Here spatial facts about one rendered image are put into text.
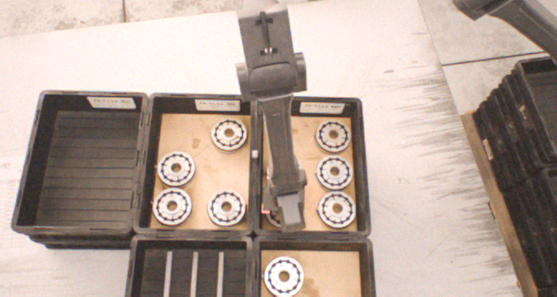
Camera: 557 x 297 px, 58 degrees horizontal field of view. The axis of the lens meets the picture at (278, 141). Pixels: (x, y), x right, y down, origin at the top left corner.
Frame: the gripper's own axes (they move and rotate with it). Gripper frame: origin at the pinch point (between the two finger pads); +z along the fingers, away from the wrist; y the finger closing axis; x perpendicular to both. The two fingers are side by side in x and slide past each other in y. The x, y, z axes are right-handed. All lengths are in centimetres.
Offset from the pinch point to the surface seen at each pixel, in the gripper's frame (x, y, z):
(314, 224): -2.5, 9.4, 4.0
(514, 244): 15, 100, 73
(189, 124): 23.8, -29.3, 4.5
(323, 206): 2.1, 11.3, 1.2
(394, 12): 83, 35, 18
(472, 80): 101, 94, 88
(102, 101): 25, -53, -2
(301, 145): 20.5, 4.1, 4.4
